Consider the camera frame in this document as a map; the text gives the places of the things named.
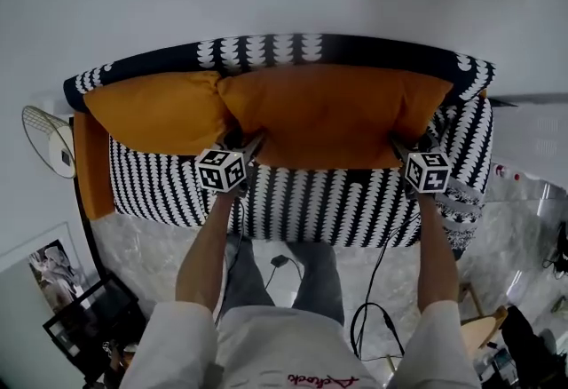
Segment picture poster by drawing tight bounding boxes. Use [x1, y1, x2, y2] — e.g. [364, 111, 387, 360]
[28, 239, 88, 313]

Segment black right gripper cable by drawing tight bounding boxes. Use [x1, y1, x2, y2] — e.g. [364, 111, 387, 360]
[350, 209, 421, 361]

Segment wooden oval table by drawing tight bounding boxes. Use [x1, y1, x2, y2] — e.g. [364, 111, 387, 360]
[459, 282, 509, 351]

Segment person's left forearm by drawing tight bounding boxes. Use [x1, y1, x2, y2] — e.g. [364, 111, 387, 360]
[175, 191, 234, 313]

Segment orange cushion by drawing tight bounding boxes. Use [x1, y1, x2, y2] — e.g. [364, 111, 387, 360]
[217, 63, 454, 170]
[83, 70, 232, 156]

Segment person's right forearm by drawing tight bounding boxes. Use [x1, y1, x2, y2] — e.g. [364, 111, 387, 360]
[414, 194, 461, 317]

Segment white round seat cushion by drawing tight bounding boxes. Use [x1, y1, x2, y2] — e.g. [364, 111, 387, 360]
[47, 125, 76, 179]

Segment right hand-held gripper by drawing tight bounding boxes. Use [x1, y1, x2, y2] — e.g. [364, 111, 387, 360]
[389, 133, 453, 202]

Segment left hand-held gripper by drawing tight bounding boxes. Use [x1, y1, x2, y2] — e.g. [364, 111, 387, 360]
[193, 129, 267, 198]

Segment orange black white patterned blanket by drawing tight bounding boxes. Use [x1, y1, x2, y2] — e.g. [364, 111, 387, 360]
[62, 34, 496, 262]

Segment white water dispenser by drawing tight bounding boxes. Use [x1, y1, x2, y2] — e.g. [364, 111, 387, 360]
[485, 93, 568, 202]

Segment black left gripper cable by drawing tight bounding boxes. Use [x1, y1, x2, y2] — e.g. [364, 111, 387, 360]
[215, 195, 303, 326]

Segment person's grey jeans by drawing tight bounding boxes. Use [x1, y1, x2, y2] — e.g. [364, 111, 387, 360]
[221, 234, 345, 326]

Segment person's white shirt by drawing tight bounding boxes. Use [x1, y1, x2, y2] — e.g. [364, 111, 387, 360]
[118, 300, 483, 389]

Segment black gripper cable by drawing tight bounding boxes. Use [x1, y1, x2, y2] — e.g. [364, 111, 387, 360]
[215, 195, 303, 326]
[350, 209, 421, 361]

